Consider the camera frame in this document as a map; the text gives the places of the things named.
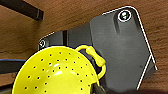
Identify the green foosball table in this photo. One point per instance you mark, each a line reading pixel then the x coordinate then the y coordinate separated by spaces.
pixel 30 9

